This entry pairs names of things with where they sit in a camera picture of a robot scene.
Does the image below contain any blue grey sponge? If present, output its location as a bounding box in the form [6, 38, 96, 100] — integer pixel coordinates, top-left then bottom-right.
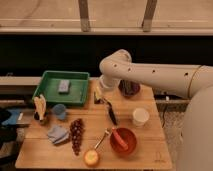
[58, 80, 70, 93]

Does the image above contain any blue object at left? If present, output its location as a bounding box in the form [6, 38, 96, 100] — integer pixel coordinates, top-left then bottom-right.
[1, 109, 23, 126]

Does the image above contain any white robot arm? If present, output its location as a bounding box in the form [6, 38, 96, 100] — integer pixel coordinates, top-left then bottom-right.
[99, 49, 213, 171]

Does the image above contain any red bowl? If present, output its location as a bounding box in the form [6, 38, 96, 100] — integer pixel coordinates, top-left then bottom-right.
[110, 128, 137, 157]

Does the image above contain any banana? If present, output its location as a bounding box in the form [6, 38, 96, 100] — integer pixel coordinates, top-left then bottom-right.
[34, 95, 46, 121]

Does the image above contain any orange carrot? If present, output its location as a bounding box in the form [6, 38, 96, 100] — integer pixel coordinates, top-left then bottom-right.
[112, 128, 129, 151]

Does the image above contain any green plastic tray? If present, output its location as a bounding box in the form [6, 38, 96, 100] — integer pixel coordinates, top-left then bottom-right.
[33, 71, 90, 106]

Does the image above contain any dark grape bunch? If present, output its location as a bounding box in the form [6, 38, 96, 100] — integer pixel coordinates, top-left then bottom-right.
[70, 118, 84, 156]

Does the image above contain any white paper cup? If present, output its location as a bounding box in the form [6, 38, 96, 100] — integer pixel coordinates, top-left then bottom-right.
[132, 108, 150, 126]

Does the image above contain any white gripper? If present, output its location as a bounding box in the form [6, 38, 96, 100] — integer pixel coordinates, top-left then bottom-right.
[95, 75, 115, 100]

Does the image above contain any metal spoon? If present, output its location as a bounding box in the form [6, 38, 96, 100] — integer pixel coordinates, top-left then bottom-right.
[94, 129, 110, 150]

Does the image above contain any blue folded cloth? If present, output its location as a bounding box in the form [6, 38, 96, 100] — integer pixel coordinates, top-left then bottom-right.
[47, 125, 69, 145]

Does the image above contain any yellow apple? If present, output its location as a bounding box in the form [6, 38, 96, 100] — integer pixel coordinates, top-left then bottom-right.
[84, 149, 99, 167]

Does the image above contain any black handled knife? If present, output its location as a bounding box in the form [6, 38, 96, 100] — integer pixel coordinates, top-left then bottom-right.
[102, 98, 117, 125]

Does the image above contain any small blue cup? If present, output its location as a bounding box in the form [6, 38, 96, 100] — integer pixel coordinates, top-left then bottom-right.
[52, 104, 66, 120]

